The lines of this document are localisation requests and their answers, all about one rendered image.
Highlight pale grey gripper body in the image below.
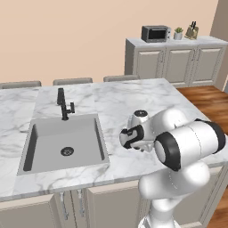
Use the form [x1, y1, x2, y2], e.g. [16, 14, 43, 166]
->
[132, 142, 156, 153]

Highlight grey kitchen sink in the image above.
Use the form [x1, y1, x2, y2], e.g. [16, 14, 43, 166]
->
[16, 113, 110, 176]

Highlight beige cupboard door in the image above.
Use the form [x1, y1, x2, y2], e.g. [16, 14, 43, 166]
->
[173, 166, 228, 228]
[0, 194, 61, 228]
[85, 180, 144, 228]
[62, 190, 87, 228]

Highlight grey chair back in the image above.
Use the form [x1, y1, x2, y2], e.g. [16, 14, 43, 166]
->
[102, 74, 141, 83]
[0, 80, 43, 90]
[53, 77, 94, 86]

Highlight beige run of cupboards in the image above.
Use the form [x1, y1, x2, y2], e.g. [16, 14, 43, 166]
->
[124, 36, 228, 88]

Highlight black tap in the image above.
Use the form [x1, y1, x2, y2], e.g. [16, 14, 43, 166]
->
[56, 87, 76, 121]

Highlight grey microwave oven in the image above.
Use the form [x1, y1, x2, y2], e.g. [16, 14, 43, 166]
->
[141, 25, 172, 44]

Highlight green plant in white pot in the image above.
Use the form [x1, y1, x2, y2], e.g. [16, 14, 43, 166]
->
[173, 27, 184, 41]

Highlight wooden knife block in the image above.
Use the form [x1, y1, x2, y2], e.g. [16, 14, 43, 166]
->
[184, 20, 200, 41]

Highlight silver cupboard handle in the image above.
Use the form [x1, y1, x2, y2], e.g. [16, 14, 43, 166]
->
[60, 191, 69, 221]
[77, 190, 86, 217]

